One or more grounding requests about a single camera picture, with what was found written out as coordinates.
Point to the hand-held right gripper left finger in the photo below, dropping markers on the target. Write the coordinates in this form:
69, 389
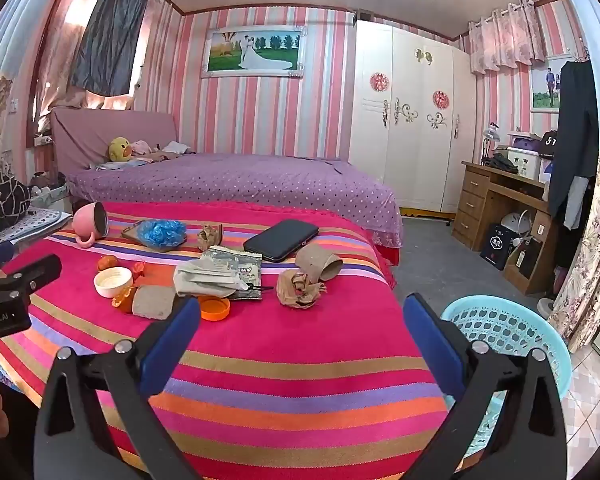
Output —
172, 345

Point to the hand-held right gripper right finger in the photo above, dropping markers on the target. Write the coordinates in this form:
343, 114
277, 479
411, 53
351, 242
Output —
432, 345

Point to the orange round lid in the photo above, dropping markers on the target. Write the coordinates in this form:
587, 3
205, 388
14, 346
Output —
215, 309

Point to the orange peel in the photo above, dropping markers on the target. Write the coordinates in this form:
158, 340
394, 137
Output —
122, 302

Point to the beige cloth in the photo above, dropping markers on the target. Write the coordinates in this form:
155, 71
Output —
200, 277

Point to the small tangerine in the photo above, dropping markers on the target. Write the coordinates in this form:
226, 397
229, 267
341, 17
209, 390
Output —
107, 263

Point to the white round lid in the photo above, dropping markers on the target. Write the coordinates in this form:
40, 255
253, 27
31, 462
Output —
112, 281

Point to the light blue plastic basket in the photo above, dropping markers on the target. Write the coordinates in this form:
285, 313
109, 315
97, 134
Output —
510, 325

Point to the small orange wrapper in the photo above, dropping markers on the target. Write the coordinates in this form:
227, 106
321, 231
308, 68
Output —
138, 269

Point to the printed paper packet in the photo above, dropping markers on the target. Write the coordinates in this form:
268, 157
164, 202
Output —
242, 265

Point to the blue plastic shoe covers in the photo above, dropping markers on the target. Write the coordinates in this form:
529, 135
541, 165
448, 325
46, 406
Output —
162, 232

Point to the small brown paper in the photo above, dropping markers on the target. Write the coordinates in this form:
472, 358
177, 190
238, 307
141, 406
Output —
210, 237

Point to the large brown paper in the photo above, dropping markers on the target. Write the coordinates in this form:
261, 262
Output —
300, 290

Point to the cardboard tube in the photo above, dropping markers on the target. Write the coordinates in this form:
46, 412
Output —
315, 260

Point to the dotted grey cushion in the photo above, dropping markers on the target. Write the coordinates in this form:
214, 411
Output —
30, 222

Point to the black patterned bag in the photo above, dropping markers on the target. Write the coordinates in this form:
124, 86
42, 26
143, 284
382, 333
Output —
12, 202

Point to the pink mug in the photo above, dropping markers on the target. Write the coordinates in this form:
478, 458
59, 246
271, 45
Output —
84, 222

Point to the brown phone case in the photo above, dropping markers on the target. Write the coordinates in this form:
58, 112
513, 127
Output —
130, 234

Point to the striped pink blanket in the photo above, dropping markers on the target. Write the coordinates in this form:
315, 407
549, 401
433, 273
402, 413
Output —
280, 370

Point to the black gift bag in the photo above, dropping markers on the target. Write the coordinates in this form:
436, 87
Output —
496, 247

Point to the white round floor base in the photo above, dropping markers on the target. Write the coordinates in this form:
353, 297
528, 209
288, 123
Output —
547, 307

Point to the black box with label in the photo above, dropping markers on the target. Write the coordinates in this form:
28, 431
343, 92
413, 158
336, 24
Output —
530, 257

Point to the white round appliance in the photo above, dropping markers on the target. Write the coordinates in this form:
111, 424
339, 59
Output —
512, 222

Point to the yellow duck plush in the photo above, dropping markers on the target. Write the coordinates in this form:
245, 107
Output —
120, 150

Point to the wooden desk with drawers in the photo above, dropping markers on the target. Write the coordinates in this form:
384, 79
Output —
480, 195

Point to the pink clothes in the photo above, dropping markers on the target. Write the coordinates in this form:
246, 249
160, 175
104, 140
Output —
141, 147

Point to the bed with purple dotted cover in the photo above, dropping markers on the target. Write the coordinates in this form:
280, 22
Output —
240, 180

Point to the floral door curtain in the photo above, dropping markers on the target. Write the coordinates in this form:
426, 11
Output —
592, 260

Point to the white cloth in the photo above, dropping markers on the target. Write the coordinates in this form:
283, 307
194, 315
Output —
176, 148

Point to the dark clothes on desk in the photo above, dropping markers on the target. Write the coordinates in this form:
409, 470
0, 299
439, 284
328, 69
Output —
500, 162

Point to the white storage box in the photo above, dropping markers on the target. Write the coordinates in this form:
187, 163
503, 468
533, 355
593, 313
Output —
525, 164

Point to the desk lamp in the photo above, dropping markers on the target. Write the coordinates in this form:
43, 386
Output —
490, 135

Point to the white wardrobe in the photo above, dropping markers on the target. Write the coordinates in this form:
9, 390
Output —
410, 125

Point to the purple box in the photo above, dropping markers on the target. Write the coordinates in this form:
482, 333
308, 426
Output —
525, 141

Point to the pink sheer curtain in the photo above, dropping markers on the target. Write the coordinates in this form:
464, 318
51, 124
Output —
55, 35

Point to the black cap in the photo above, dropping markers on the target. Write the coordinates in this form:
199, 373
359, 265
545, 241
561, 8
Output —
549, 142

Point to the dark grey curtain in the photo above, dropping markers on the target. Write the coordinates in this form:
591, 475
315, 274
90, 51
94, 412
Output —
107, 35

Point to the hanging dark jacket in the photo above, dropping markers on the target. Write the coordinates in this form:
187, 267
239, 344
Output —
575, 135

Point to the small framed photo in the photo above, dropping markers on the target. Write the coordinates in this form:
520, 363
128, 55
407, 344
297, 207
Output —
542, 85

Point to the framed wedding picture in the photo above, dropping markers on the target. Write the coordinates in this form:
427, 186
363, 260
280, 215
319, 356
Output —
255, 52

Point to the pink valance curtain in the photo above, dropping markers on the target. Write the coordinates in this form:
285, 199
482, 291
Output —
505, 40

